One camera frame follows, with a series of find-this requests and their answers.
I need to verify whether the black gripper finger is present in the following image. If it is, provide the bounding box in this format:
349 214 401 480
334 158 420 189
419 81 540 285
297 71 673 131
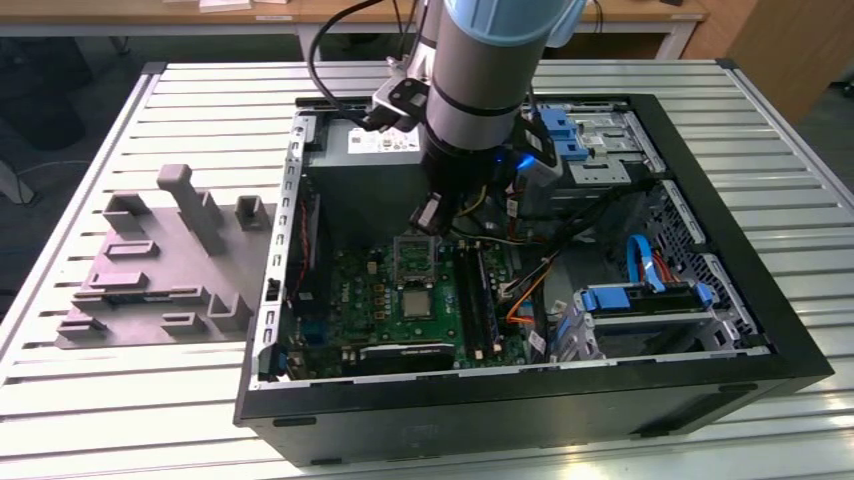
409 191 463 237

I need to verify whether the metal socket cover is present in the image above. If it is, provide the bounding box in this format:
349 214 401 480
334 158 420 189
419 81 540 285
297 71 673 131
393 232 440 285

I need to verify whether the silver CPU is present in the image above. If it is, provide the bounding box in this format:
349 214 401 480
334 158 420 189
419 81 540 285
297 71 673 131
401 291 436 320

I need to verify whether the CPU socket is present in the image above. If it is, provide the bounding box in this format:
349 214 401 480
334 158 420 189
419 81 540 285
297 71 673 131
395 283 443 325

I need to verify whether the grey power supply unit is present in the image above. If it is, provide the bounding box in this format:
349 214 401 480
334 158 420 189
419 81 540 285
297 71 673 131
302 115 439 236

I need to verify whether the blue disk carrier empty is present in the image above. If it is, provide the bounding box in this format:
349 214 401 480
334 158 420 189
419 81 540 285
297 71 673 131
537 107 592 164

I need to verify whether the black RAM stick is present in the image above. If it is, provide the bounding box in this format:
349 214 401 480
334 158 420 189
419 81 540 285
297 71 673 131
468 243 507 354

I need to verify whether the metal drive cage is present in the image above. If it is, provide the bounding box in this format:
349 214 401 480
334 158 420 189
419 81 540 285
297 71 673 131
516 107 668 219

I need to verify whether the green motherboard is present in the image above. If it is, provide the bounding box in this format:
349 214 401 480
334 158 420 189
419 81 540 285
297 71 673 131
282 233 529 379

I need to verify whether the black graphics card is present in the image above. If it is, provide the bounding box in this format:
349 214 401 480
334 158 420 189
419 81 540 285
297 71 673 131
356 342 455 374

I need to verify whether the hard disk in blue carrier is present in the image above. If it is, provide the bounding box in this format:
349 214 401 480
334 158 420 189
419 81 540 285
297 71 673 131
577 281 716 317

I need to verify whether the grey parts rack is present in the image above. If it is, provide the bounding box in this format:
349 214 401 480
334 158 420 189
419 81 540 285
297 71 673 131
52 163 280 351

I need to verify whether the black PC case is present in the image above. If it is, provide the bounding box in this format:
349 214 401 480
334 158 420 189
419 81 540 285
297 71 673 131
230 92 836 469

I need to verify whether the metal disk bay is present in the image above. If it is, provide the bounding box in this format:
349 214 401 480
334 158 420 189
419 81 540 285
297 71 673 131
572 279 768 362

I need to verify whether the wooden cabinet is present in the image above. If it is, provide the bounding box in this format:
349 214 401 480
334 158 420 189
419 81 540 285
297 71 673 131
680 0 854 126

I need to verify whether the white wrist camera black plate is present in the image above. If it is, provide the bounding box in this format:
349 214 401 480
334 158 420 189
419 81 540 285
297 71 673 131
517 118 567 187

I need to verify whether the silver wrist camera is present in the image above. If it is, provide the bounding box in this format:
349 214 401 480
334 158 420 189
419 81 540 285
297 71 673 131
369 77 429 134

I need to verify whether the black camera cable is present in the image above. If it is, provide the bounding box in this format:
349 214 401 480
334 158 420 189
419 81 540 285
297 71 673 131
308 0 401 135

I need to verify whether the black cable bundle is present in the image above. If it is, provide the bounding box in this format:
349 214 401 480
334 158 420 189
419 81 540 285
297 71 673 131
499 179 652 301

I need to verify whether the red black twisted wire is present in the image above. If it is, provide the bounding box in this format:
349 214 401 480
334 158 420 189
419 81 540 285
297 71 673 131
285 197 318 306

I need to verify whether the orange wire bundle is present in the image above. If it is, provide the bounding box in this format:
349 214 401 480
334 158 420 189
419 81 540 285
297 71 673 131
504 259 555 329

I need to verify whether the blue SATA wire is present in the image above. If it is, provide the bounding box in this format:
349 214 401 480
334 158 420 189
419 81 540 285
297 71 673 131
624 234 668 295

